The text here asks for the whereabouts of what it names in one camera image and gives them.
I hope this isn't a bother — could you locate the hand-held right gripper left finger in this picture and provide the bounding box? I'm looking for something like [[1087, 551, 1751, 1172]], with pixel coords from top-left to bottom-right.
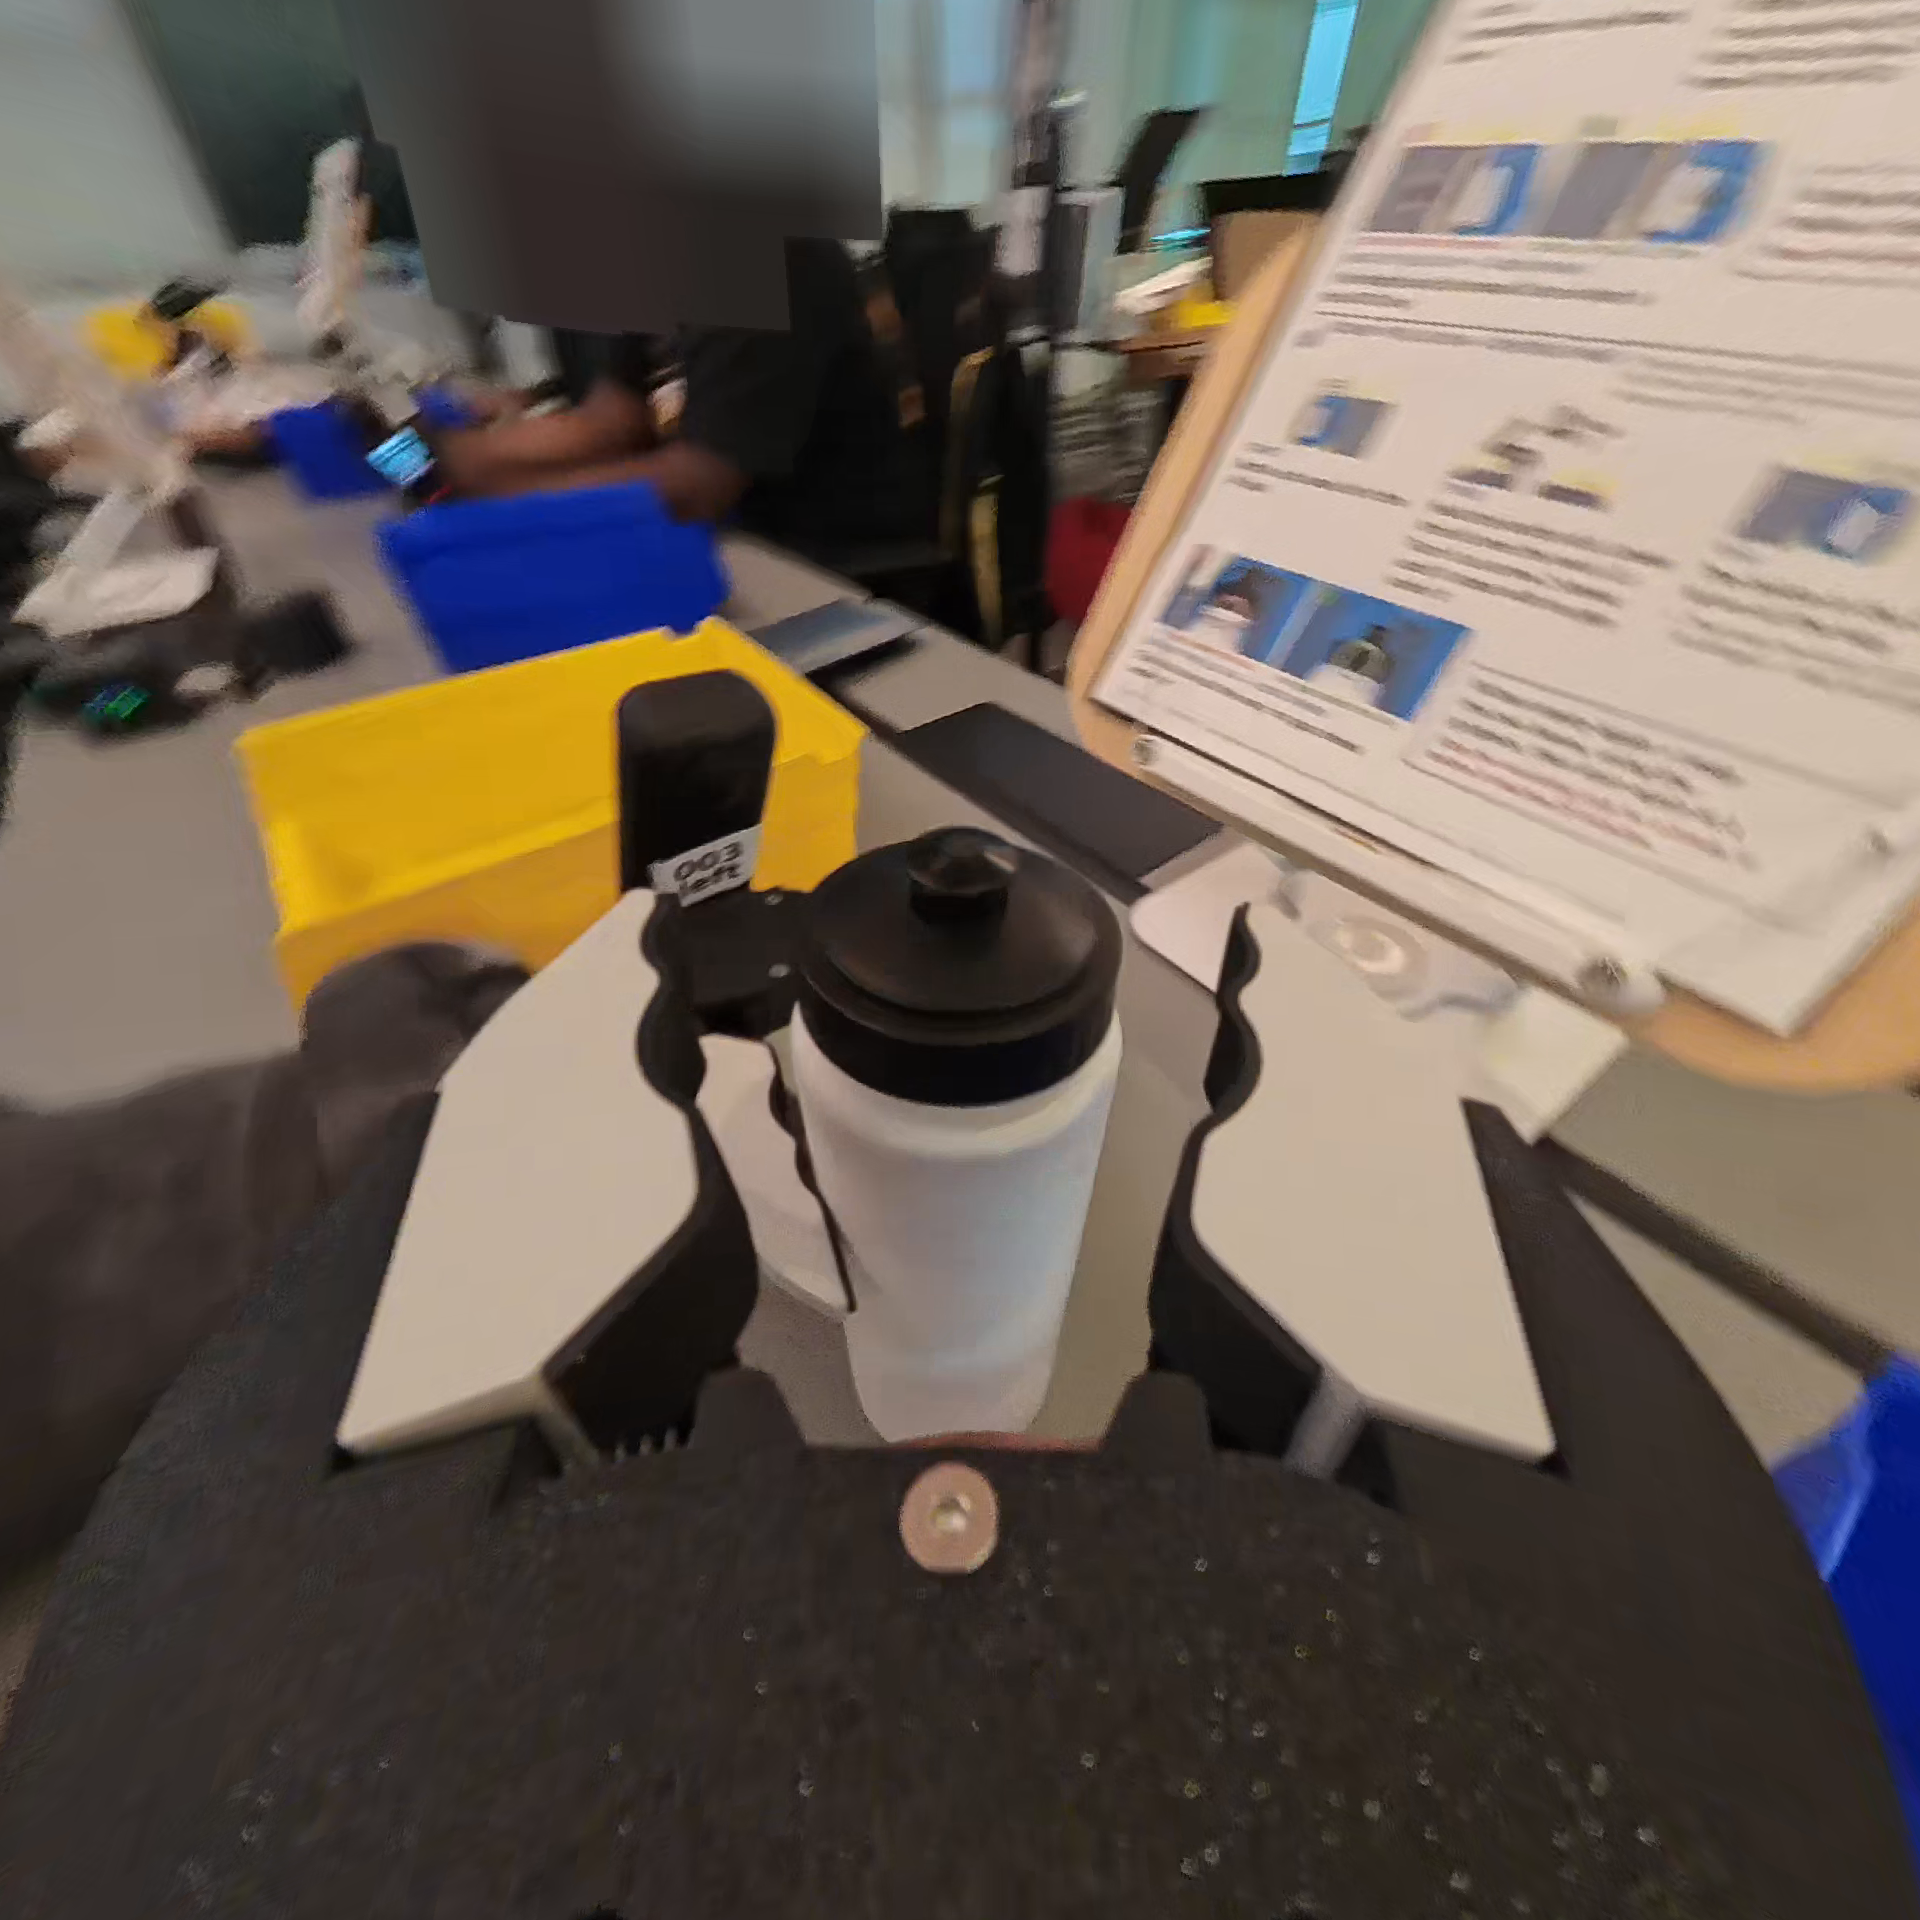
[[334, 895, 758, 1469]]

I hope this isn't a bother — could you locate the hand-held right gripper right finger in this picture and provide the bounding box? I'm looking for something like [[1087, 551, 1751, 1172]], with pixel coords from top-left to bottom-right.
[[1147, 903, 1558, 1479]]

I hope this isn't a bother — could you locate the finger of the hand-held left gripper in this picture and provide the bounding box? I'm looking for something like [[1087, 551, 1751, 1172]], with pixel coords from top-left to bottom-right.
[[698, 1030, 859, 1321]]

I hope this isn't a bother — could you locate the white plastic bottle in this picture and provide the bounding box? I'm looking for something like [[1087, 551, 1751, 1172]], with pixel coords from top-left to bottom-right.
[[786, 1006, 1127, 1439]]

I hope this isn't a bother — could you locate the yellow plastic bin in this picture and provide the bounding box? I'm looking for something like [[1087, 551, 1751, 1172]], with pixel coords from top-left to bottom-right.
[[236, 616, 869, 1009]]

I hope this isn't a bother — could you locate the black bottle lid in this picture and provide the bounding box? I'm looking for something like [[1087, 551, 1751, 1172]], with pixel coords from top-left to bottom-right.
[[795, 828, 1127, 1069]]

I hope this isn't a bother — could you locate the blue plastic bin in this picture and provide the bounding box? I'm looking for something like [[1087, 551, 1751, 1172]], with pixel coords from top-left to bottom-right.
[[375, 480, 732, 675], [270, 397, 403, 501], [1768, 1357, 1920, 1788]]

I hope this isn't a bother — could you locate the black hanging jacket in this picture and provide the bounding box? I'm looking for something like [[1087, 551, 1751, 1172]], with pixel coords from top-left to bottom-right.
[[885, 209, 1056, 646]]

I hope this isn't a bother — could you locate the small black box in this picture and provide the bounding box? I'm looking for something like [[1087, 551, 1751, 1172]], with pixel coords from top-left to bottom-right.
[[239, 590, 357, 683]]

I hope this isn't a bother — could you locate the black charger with green lights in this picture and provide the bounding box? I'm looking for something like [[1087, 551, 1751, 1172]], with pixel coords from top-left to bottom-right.
[[30, 645, 200, 740]]

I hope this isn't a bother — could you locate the background document stand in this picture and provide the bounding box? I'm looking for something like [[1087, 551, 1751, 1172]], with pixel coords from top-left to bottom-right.
[[0, 142, 378, 635]]

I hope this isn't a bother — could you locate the printed instruction sheet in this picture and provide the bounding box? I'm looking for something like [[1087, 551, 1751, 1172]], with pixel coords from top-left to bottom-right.
[[1094, 0, 1920, 1038]]

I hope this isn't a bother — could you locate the dark desk cable flap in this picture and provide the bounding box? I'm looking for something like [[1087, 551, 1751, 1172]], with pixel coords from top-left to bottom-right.
[[892, 702, 1226, 887]]

